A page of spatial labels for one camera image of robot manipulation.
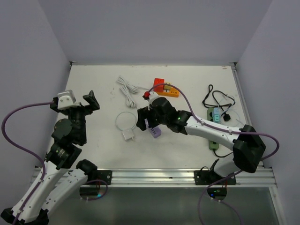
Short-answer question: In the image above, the white cord bundle orange strip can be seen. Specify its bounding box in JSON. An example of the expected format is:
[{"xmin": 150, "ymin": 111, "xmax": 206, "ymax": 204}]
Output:
[{"xmin": 116, "ymin": 76, "xmax": 148, "ymax": 94}]

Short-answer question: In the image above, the purple power strip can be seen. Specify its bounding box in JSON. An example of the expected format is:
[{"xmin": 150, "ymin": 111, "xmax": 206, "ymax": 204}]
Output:
[{"xmin": 145, "ymin": 119, "xmax": 162, "ymax": 139}]

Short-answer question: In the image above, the green power strip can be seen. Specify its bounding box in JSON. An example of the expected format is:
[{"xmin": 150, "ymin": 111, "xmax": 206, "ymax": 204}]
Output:
[{"xmin": 207, "ymin": 107, "xmax": 220, "ymax": 151}]

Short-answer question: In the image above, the light blue charger plug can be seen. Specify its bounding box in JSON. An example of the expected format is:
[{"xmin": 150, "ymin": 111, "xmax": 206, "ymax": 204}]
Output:
[{"xmin": 212, "ymin": 107, "xmax": 220, "ymax": 124}]

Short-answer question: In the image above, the orange power strip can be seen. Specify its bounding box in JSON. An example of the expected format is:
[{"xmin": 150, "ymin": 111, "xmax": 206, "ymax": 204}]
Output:
[{"xmin": 154, "ymin": 85, "xmax": 180, "ymax": 98}]

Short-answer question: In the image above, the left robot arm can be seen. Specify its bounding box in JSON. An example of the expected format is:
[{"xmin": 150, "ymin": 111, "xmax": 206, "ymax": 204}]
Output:
[{"xmin": 0, "ymin": 90, "xmax": 100, "ymax": 225}]

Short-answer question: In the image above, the black round plug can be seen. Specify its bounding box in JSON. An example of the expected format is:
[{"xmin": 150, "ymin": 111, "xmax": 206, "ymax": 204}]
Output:
[{"xmin": 223, "ymin": 113, "xmax": 231, "ymax": 122}]

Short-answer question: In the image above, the aluminium front rail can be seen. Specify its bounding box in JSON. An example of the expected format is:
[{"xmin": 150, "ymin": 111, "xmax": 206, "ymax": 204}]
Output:
[{"xmin": 30, "ymin": 166, "xmax": 277, "ymax": 188}]

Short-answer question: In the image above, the black power cord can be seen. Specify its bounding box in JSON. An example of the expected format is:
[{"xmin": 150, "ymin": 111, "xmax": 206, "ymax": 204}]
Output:
[{"xmin": 202, "ymin": 84, "xmax": 236, "ymax": 109}]

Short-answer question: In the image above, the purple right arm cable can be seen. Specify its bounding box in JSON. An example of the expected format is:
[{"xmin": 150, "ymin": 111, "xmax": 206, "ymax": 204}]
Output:
[{"xmin": 146, "ymin": 84, "xmax": 280, "ymax": 225}]

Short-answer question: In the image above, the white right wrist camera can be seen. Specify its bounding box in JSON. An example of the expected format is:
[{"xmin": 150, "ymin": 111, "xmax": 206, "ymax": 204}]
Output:
[{"xmin": 142, "ymin": 91, "xmax": 159, "ymax": 105}]

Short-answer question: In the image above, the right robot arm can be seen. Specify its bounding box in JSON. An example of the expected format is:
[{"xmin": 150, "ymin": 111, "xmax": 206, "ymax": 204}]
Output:
[{"xmin": 136, "ymin": 97, "xmax": 266, "ymax": 184}]

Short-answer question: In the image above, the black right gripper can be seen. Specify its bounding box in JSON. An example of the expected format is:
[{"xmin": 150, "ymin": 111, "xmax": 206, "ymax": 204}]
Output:
[{"xmin": 136, "ymin": 105, "xmax": 168, "ymax": 131}]

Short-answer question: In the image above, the yellow plug adapter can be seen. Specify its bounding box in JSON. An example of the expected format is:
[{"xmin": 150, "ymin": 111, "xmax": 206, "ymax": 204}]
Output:
[{"xmin": 164, "ymin": 82, "xmax": 171, "ymax": 90}]

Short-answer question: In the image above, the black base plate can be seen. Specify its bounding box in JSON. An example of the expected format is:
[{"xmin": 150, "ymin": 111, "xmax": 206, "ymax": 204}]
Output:
[
  {"xmin": 85, "ymin": 170, "xmax": 113, "ymax": 185},
  {"xmin": 194, "ymin": 170, "xmax": 237, "ymax": 185}
]

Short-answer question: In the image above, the white charger plug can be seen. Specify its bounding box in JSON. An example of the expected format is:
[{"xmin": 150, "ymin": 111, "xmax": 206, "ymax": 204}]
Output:
[{"xmin": 122, "ymin": 128, "xmax": 135, "ymax": 141}]

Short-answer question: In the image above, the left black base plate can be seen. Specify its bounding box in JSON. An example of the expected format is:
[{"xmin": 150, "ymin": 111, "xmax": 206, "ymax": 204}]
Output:
[{"xmin": 85, "ymin": 170, "xmax": 113, "ymax": 185}]

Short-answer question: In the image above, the red cube socket adapter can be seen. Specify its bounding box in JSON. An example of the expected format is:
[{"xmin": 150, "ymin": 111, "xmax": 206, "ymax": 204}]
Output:
[{"xmin": 153, "ymin": 78, "xmax": 165, "ymax": 92}]

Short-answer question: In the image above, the white cord bundle purple strip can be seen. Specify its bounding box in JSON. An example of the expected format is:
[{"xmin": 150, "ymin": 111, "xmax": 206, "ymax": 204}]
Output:
[{"xmin": 120, "ymin": 85, "xmax": 137, "ymax": 108}]

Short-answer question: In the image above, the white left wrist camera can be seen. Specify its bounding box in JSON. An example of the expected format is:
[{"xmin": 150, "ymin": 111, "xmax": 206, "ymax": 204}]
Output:
[{"xmin": 57, "ymin": 90, "xmax": 79, "ymax": 110}]

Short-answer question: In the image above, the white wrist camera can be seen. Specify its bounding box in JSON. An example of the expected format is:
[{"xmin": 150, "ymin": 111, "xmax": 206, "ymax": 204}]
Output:
[
  {"xmin": 57, "ymin": 90, "xmax": 79, "ymax": 110},
  {"xmin": 142, "ymin": 91, "xmax": 159, "ymax": 105}
]

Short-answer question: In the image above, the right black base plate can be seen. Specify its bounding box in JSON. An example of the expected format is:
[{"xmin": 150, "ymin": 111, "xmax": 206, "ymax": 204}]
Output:
[{"xmin": 194, "ymin": 170, "xmax": 237, "ymax": 185}]

